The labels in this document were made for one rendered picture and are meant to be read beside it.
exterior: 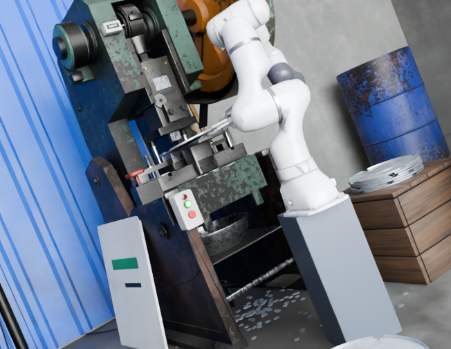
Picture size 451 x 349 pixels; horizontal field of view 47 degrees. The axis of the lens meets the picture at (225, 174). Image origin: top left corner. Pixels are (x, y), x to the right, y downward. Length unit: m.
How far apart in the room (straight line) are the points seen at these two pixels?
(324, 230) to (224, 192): 0.63
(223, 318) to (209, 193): 0.48
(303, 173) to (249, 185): 0.61
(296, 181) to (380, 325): 0.50
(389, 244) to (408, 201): 0.18
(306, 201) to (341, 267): 0.23
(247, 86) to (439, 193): 0.86
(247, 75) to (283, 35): 2.79
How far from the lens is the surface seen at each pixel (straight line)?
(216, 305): 1.97
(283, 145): 1.57
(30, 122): 3.28
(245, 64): 1.60
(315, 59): 4.49
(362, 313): 1.65
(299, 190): 1.53
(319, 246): 1.56
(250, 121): 1.55
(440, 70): 5.27
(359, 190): 2.07
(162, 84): 2.23
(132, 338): 2.62
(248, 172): 2.15
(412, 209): 1.95
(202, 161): 2.12
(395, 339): 1.17
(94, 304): 3.28
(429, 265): 2.00
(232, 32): 1.64
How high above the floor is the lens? 0.73
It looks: 3 degrees down
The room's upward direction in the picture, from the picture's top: 22 degrees counter-clockwise
